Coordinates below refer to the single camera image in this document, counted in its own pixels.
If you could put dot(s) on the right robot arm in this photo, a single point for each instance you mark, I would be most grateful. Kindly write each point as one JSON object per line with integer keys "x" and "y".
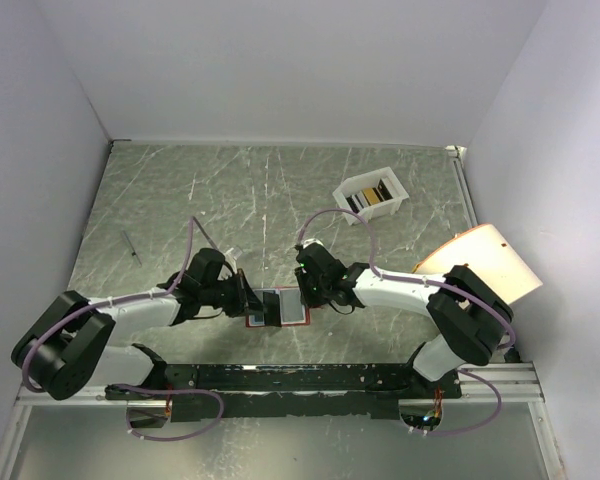
{"x": 470, "y": 317}

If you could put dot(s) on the white plastic card tray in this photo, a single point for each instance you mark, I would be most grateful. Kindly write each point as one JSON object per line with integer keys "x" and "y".
{"x": 356, "y": 183}

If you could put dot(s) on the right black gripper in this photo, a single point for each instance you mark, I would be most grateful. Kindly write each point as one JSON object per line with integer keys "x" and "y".
{"x": 308, "y": 299}

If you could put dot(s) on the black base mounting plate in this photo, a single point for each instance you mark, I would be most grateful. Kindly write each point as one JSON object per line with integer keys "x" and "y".
{"x": 271, "y": 391}

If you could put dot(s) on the small grey metal rod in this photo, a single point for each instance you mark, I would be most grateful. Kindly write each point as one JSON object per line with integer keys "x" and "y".
{"x": 133, "y": 252}

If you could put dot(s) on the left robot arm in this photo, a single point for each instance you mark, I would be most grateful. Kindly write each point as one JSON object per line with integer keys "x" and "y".
{"x": 73, "y": 343}

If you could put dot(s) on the white orange lamp shade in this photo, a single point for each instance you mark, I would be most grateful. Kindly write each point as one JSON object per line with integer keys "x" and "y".
{"x": 490, "y": 256}

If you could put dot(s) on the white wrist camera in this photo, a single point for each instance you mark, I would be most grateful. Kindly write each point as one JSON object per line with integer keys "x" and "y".
{"x": 232, "y": 256}
{"x": 308, "y": 242}

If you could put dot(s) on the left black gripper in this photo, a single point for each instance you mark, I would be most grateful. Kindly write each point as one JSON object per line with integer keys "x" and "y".
{"x": 245, "y": 300}

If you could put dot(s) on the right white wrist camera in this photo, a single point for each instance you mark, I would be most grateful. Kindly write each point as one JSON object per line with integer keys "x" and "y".
{"x": 308, "y": 242}

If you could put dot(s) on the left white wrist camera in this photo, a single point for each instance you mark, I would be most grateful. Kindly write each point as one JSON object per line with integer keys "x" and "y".
{"x": 232, "y": 256}

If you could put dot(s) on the red leather card holder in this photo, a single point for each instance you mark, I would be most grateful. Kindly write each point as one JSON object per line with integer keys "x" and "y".
{"x": 255, "y": 320}

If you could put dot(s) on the black credit card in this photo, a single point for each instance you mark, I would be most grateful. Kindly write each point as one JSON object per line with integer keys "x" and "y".
{"x": 272, "y": 309}
{"x": 292, "y": 309}

